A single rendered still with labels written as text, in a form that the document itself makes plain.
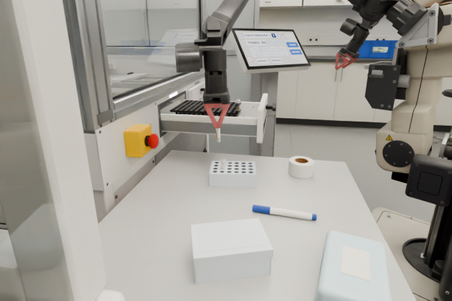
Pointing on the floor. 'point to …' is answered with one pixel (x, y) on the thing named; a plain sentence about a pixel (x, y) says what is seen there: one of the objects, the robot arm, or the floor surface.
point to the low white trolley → (269, 167)
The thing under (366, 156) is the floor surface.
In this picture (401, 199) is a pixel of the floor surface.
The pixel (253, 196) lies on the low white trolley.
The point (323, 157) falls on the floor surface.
